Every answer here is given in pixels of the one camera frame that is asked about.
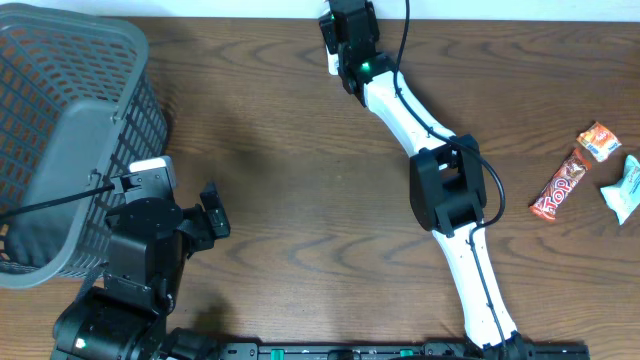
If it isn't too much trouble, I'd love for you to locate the camera cable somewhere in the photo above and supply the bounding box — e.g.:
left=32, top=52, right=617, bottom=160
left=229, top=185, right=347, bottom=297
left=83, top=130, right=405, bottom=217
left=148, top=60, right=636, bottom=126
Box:
left=392, top=0, right=509, bottom=360
left=0, top=183, right=117, bottom=220

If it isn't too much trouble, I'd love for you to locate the grey plastic mesh basket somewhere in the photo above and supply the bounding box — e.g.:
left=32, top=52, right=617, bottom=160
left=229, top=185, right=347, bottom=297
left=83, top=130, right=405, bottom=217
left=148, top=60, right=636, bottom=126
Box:
left=1, top=3, right=169, bottom=288

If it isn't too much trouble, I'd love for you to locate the right camera cable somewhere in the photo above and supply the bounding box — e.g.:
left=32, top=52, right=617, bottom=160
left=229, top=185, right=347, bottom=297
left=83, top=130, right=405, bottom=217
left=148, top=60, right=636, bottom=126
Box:
left=392, top=0, right=509, bottom=360

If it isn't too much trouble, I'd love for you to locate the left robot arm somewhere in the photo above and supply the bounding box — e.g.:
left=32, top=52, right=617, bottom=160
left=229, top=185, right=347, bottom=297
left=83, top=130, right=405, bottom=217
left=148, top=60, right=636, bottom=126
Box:
left=51, top=183, right=231, bottom=360

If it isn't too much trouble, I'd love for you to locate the red chocolate bar wrapper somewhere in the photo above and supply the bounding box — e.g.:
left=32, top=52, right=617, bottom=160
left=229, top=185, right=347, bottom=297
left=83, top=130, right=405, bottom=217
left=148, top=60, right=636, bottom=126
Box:
left=529, top=148, right=591, bottom=222

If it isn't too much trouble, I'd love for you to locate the left camera cable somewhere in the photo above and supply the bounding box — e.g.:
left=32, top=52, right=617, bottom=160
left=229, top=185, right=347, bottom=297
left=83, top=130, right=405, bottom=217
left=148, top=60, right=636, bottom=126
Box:
left=0, top=183, right=117, bottom=220

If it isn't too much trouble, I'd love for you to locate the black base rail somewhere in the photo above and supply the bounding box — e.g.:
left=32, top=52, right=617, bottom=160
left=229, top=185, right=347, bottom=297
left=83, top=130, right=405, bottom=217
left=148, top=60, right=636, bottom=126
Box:
left=217, top=339, right=591, bottom=360

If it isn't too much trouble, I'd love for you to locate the orange snack packet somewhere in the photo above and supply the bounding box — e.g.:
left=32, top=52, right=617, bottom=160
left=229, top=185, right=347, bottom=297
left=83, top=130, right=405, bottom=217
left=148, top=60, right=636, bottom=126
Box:
left=577, top=122, right=622, bottom=162

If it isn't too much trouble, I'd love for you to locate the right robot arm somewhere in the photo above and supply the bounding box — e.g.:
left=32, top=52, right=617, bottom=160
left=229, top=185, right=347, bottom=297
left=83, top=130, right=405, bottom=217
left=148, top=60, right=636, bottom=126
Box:
left=319, top=0, right=531, bottom=359

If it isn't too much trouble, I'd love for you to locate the teal white tissue pack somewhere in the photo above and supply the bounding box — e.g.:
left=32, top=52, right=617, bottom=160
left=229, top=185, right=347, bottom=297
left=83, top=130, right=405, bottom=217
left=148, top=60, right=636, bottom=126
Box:
left=600, top=155, right=639, bottom=225

